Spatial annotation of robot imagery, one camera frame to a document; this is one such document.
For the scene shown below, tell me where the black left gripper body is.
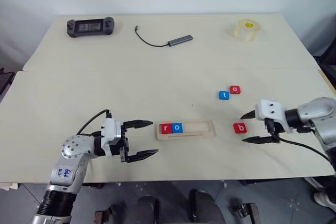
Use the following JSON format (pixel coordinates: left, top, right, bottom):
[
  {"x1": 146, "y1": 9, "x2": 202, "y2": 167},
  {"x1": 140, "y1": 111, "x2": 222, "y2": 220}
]
[{"x1": 119, "y1": 122, "x2": 130, "y2": 163}]

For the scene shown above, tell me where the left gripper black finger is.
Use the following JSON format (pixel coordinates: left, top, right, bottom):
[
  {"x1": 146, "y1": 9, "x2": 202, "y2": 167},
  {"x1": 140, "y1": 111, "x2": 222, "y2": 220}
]
[
  {"x1": 123, "y1": 120, "x2": 154, "y2": 131},
  {"x1": 127, "y1": 149, "x2": 160, "y2": 164}
]

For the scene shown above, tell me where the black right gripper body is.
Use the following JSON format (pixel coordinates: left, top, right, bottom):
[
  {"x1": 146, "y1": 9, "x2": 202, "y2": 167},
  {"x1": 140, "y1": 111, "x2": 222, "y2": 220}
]
[{"x1": 264, "y1": 119, "x2": 286, "y2": 142}]

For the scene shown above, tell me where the red letter b block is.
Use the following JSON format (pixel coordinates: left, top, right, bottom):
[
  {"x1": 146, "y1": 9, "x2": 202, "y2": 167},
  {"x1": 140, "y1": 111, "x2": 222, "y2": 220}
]
[{"x1": 232, "y1": 123, "x2": 248, "y2": 135}]

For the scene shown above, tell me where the wooden letter tray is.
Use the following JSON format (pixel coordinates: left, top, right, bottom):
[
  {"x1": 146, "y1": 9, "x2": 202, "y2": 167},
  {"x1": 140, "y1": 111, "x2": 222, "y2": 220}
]
[{"x1": 155, "y1": 120, "x2": 216, "y2": 141}]

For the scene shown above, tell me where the clear tape roll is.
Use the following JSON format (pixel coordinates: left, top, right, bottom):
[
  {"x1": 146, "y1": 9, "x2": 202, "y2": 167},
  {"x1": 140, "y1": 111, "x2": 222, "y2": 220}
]
[{"x1": 226, "y1": 18, "x2": 263, "y2": 44}]

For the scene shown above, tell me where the black handheld game controller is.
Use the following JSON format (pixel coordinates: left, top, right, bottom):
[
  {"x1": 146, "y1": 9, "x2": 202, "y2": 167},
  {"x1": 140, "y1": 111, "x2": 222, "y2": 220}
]
[{"x1": 66, "y1": 16, "x2": 116, "y2": 38}]

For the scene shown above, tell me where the dark object beside table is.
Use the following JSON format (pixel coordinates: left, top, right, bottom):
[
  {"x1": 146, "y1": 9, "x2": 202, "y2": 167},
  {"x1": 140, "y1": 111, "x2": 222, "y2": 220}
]
[{"x1": 0, "y1": 67, "x2": 15, "y2": 97}]

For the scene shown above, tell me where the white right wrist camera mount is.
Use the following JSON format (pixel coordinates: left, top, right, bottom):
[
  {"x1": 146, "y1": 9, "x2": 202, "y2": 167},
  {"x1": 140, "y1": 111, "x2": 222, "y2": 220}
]
[{"x1": 255, "y1": 99, "x2": 293, "y2": 134}]

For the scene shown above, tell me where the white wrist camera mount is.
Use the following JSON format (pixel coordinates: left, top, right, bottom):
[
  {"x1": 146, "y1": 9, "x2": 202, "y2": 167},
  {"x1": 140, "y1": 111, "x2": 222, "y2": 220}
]
[
  {"x1": 255, "y1": 99, "x2": 293, "y2": 134},
  {"x1": 100, "y1": 118, "x2": 124, "y2": 158}
]

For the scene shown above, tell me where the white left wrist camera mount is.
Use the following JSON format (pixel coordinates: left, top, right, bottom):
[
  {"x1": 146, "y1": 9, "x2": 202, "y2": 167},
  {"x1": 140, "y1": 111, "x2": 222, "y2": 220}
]
[{"x1": 100, "y1": 118, "x2": 124, "y2": 158}]

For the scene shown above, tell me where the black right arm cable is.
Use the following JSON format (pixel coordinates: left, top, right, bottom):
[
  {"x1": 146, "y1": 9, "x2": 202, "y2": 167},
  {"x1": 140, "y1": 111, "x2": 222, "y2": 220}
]
[{"x1": 277, "y1": 126, "x2": 336, "y2": 162}]

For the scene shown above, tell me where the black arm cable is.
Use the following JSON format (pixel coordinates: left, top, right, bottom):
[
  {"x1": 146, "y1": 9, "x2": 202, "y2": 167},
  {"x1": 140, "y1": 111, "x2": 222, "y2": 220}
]
[
  {"x1": 277, "y1": 126, "x2": 336, "y2": 162},
  {"x1": 76, "y1": 109, "x2": 112, "y2": 135}
]

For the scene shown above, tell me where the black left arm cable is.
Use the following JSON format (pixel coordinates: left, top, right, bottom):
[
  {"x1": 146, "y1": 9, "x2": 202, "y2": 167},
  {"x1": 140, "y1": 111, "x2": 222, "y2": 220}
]
[{"x1": 76, "y1": 109, "x2": 112, "y2": 135}]

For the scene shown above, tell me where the grey usb hub with cable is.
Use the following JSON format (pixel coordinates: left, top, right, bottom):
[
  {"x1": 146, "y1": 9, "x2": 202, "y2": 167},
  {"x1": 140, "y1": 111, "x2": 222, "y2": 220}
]
[{"x1": 134, "y1": 25, "x2": 194, "y2": 48}]

